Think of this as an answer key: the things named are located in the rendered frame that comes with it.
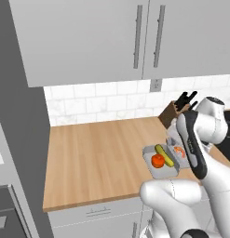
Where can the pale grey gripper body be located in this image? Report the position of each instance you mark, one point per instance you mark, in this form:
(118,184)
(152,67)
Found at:
(173,131)

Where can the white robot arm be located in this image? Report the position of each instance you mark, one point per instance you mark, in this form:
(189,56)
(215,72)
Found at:
(212,186)

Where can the orange pink shrimp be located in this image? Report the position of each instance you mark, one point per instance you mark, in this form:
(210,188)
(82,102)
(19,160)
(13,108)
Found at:
(179,151)

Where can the yellow green cucumber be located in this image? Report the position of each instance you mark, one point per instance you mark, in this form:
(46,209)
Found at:
(164,155)

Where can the grey meat container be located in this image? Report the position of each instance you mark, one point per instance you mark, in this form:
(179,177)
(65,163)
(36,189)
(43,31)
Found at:
(178,161)

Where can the grey vegetable container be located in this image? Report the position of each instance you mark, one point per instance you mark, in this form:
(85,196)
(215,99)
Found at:
(150,155)

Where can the orange squash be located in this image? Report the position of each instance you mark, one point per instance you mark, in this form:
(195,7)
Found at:
(157,161)

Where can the wooden knife block with knives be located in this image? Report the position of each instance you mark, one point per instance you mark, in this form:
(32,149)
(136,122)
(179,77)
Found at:
(170,113)

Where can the white base cupboard door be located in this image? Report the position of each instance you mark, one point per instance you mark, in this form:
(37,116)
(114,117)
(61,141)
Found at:
(97,231)

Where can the white drawer front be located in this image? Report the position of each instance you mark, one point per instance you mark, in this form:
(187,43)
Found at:
(76,214)

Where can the grey tall cabinet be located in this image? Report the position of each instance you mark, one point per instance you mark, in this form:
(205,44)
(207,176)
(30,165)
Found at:
(24,124)

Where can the dark built-in oven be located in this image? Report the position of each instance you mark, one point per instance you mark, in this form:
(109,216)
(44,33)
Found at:
(7,217)

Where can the grey wall socket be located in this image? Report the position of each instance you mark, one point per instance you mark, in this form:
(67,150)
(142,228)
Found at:
(155,85)

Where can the narrow grey wall cupboard door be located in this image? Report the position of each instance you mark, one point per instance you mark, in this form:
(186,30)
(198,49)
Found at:
(194,37)

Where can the wide grey wall cupboard door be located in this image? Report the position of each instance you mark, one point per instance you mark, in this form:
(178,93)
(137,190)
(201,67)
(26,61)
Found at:
(79,40)

